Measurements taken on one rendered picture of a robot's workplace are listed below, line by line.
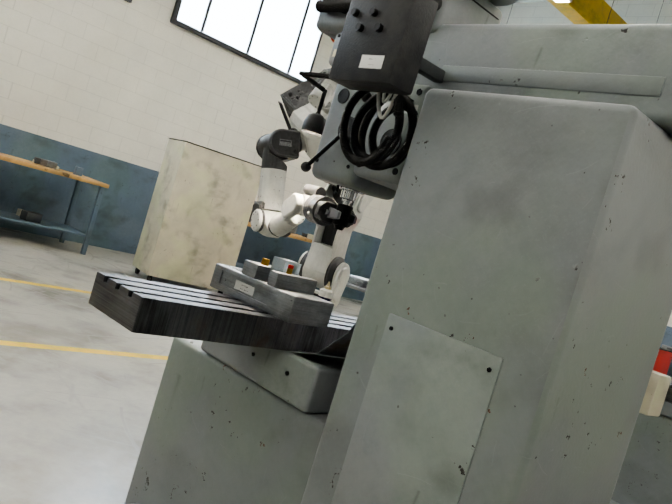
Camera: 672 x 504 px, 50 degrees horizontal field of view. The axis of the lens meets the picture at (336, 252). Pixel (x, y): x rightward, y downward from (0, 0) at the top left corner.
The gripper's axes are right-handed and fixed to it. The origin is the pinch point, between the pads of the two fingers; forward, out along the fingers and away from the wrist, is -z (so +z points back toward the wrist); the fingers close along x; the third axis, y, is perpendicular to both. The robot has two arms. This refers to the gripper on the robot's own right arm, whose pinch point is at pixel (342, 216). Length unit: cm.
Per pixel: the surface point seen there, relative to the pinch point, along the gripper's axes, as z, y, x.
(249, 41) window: 832, -209, 232
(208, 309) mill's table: -23, 30, -40
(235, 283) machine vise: 3.3, 26.3, -24.3
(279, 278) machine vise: -11.8, 20.4, -19.2
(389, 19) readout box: -43, -43, -27
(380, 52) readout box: -43, -36, -27
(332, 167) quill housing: -3.4, -12.1, -9.4
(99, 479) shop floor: 86, 123, -21
